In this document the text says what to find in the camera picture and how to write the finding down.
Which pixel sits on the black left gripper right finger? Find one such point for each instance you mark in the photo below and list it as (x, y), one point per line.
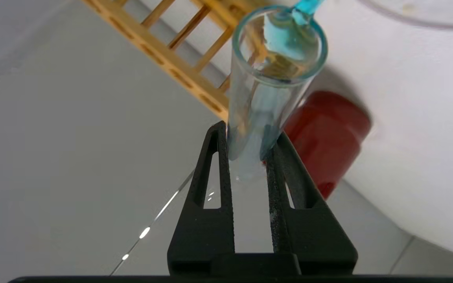
(317, 243)

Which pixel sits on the dark red cup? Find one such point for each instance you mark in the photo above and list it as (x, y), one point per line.
(328, 133)

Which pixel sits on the wooden test tube rack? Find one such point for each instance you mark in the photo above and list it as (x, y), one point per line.
(159, 51)

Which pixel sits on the blue pigment test tube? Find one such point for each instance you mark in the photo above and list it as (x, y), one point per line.
(258, 102)

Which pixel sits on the clear glass dish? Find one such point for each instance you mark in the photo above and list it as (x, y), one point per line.
(427, 13)

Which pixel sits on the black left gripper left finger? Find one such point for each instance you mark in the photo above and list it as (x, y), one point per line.
(201, 236)

